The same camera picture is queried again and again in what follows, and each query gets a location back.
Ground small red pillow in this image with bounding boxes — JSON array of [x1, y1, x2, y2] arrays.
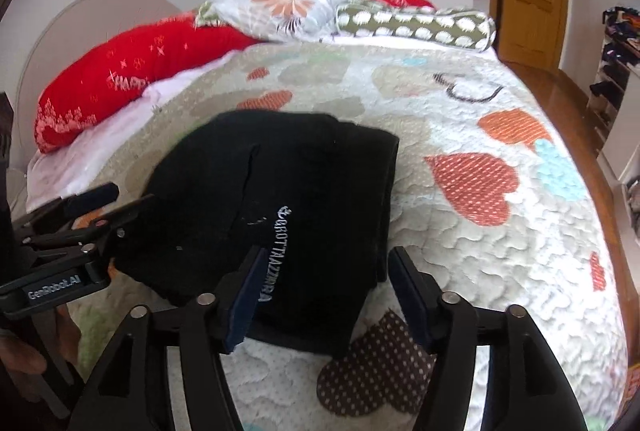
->
[[362, 0, 436, 10]]

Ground floral white pillow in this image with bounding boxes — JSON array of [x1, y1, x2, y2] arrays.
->
[[195, 0, 363, 42]]

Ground pile of mixed clutter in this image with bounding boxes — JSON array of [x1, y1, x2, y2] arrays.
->
[[622, 181, 640, 244]]

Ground long red pillow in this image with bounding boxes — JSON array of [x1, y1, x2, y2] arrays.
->
[[34, 11, 261, 155]]

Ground person's left hand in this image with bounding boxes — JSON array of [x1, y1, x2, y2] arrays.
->
[[0, 330, 48, 377]]

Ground beige rounded headboard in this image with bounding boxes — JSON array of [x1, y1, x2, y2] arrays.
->
[[12, 0, 183, 172]]

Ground heart-print quilt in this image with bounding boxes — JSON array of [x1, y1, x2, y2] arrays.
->
[[60, 38, 631, 431]]

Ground white cabinet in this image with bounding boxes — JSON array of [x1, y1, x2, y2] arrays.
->
[[600, 71, 640, 184]]

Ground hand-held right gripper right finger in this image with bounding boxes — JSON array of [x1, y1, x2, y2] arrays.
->
[[388, 246, 590, 431]]

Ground green spotted bolster pillow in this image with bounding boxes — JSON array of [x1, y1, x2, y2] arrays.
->
[[334, 2, 498, 54]]

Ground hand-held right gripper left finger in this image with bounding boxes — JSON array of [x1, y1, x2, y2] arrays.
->
[[75, 245, 271, 431]]

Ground white bedsheet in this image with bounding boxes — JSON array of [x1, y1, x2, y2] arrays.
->
[[25, 36, 501, 212]]

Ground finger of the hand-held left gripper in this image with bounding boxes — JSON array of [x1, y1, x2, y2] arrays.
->
[[10, 182, 121, 246], [27, 194, 157, 268]]

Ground shoe rack with shoes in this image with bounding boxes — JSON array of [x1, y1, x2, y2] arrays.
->
[[585, 3, 640, 156]]

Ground black pants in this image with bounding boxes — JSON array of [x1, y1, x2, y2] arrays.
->
[[107, 110, 401, 357]]

